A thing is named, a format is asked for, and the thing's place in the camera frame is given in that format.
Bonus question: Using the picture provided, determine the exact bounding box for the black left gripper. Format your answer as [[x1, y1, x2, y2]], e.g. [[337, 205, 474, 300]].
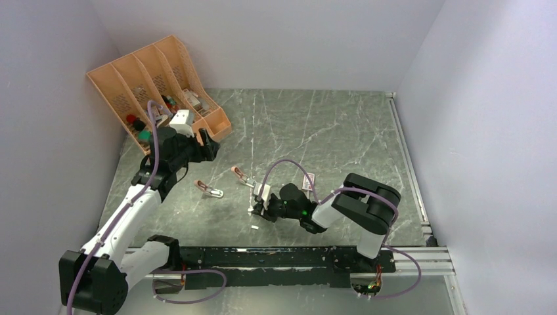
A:
[[169, 128, 219, 171]]

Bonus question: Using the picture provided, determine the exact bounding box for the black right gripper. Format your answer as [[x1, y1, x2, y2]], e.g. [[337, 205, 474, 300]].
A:
[[252, 195, 301, 223]]

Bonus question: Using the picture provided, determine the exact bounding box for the small staple box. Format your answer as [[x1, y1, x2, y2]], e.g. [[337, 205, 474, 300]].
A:
[[301, 173, 315, 192]]

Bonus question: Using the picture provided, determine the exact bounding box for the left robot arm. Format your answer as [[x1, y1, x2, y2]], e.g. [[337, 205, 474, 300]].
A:
[[58, 127, 220, 314]]

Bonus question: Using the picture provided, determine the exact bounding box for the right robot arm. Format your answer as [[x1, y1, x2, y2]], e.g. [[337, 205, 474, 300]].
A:
[[251, 173, 401, 272]]

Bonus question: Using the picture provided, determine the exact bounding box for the green stamp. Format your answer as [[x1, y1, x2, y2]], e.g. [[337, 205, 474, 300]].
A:
[[137, 130, 152, 146]]

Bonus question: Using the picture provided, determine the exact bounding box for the black round stamp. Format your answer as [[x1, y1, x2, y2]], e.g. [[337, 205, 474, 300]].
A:
[[131, 119, 146, 132]]

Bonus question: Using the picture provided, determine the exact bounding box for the red round stamp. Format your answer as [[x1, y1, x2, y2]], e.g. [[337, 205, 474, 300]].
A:
[[126, 114, 137, 124]]

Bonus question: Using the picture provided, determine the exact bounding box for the peach plastic file organizer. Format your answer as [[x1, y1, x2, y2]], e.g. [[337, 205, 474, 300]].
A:
[[87, 35, 232, 154]]

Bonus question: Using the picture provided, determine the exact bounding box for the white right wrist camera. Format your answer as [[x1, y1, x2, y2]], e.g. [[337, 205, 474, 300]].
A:
[[253, 182, 271, 201]]

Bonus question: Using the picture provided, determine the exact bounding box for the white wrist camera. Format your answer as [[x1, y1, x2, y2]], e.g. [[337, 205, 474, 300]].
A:
[[253, 182, 271, 201], [169, 110, 194, 137]]

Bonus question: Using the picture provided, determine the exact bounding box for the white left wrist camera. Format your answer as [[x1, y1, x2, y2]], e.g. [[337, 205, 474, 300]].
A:
[[169, 110, 194, 137]]

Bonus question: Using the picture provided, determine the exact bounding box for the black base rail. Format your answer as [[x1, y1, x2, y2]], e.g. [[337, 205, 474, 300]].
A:
[[154, 246, 396, 289]]

